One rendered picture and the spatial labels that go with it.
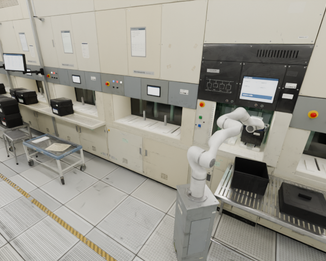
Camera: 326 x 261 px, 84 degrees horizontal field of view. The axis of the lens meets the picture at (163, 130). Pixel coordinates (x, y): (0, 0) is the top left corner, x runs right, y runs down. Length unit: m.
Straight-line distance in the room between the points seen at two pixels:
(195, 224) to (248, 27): 1.72
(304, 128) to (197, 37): 1.28
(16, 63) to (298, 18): 3.66
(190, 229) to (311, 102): 1.44
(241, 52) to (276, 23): 0.31
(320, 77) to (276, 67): 0.32
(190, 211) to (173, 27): 1.76
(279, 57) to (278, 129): 0.62
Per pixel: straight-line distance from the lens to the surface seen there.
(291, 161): 2.13
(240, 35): 1.94
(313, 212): 1.76
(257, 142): 2.27
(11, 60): 3.91
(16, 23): 4.71
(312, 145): 2.56
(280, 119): 1.92
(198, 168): 1.49
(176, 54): 2.13
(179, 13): 2.16
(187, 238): 1.82
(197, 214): 1.63
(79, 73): 3.28
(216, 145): 1.46
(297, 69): 1.90
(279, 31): 1.91
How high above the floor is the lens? 1.86
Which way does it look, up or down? 23 degrees down
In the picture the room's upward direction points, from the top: 2 degrees clockwise
